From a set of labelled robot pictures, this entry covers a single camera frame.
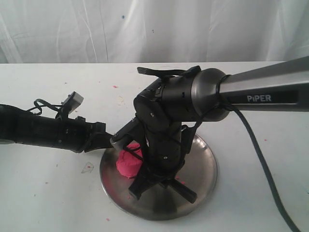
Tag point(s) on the round stainless steel plate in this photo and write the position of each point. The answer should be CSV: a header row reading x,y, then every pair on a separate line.
x,y
158,203

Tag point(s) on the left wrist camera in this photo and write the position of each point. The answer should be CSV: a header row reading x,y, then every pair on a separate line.
x,y
72,102

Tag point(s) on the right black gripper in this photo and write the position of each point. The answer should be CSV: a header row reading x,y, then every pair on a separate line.
x,y
175,136

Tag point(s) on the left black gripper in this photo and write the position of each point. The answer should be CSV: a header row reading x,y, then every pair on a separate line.
x,y
79,136

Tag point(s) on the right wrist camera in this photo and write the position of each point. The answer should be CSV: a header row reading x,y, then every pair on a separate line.
x,y
125,135

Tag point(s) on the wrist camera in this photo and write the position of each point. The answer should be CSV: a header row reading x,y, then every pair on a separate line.
x,y
72,102
125,135

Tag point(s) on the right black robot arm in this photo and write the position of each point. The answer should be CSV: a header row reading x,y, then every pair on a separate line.
x,y
170,110

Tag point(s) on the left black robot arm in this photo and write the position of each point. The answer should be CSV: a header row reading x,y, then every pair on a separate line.
x,y
22,127

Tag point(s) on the white backdrop cloth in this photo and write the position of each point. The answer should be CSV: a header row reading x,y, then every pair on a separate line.
x,y
127,31

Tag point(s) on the black knife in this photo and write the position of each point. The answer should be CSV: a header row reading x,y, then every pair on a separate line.
x,y
163,164

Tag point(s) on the pink dough lump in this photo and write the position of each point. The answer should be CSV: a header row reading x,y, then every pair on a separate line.
x,y
127,164

